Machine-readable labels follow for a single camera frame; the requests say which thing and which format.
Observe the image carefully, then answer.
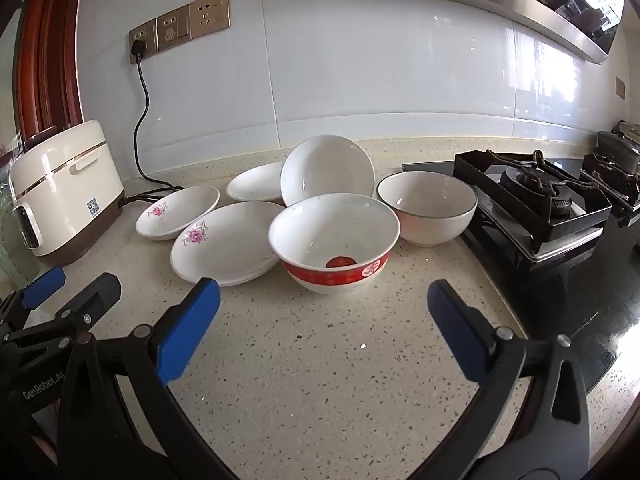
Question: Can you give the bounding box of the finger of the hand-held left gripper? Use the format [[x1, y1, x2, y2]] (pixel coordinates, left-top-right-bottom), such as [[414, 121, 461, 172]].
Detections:
[[0, 266, 67, 333], [4, 272, 123, 357]]

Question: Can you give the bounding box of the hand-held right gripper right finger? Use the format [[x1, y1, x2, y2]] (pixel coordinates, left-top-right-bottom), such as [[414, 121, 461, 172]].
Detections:
[[405, 280, 592, 480]]

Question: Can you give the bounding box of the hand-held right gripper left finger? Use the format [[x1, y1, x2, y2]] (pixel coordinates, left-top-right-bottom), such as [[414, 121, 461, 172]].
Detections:
[[56, 276, 238, 480]]

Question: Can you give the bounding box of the white plate with pink flower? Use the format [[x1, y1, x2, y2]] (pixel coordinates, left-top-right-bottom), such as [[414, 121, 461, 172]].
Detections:
[[170, 200, 287, 288], [135, 185, 221, 242]]

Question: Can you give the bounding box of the white bowl with dark rim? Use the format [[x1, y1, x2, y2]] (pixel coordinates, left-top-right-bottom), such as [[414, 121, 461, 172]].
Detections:
[[376, 170, 478, 248]]

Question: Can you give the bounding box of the plain white plate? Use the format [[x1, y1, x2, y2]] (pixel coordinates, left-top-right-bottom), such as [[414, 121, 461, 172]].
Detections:
[[226, 161, 287, 204]]

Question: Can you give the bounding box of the white bowl with red band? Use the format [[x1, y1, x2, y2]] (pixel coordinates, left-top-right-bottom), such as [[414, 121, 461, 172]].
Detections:
[[268, 195, 401, 295]]

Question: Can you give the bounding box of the white bowl with pink flowers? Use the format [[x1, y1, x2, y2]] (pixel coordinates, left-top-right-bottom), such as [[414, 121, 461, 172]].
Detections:
[[279, 134, 376, 208]]

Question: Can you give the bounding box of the black glass gas stove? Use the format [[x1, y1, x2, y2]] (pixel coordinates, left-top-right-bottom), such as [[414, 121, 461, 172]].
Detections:
[[401, 149, 640, 391]]

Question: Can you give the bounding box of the cream rice cooker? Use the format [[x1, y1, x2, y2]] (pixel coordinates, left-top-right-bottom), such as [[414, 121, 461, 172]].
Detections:
[[9, 119, 126, 267]]

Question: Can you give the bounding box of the black burner grate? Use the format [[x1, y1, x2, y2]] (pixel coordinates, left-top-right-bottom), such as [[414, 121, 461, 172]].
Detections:
[[453, 149, 613, 256], [580, 152, 640, 228]]

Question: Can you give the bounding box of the dark metal pot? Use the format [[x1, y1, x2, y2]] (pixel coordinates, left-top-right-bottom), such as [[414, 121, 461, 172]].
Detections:
[[595, 120, 640, 173]]

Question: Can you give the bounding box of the black power cord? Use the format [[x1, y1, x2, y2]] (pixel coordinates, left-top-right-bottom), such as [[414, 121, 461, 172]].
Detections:
[[120, 39, 187, 207]]

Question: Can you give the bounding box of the brass wall socket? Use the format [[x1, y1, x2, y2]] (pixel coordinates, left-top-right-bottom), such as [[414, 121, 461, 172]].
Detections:
[[189, 0, 231, 40], [156, 4, 193, 52], [128, 18, 160, 65]]

